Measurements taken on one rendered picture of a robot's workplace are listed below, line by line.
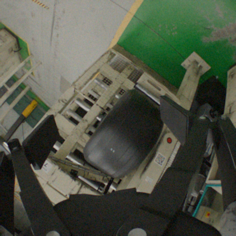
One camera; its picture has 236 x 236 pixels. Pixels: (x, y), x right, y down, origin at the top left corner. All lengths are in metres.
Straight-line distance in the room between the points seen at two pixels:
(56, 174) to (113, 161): 0.51
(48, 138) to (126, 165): 0.68
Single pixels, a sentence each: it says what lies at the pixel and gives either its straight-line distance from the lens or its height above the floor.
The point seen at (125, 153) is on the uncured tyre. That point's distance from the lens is 0.78.
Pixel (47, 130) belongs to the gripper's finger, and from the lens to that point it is 0.17.
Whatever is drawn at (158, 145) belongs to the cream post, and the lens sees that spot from 1.06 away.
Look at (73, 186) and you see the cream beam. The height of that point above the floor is 1.69.
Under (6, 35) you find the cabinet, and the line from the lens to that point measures 5.25.
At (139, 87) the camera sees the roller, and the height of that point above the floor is 0.91.
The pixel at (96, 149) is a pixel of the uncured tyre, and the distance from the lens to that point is 0.81.
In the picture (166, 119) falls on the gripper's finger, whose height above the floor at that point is 1.47.
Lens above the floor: 1.56
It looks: 24 degrees down
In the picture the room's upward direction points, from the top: 145 degrees counter-clockwise
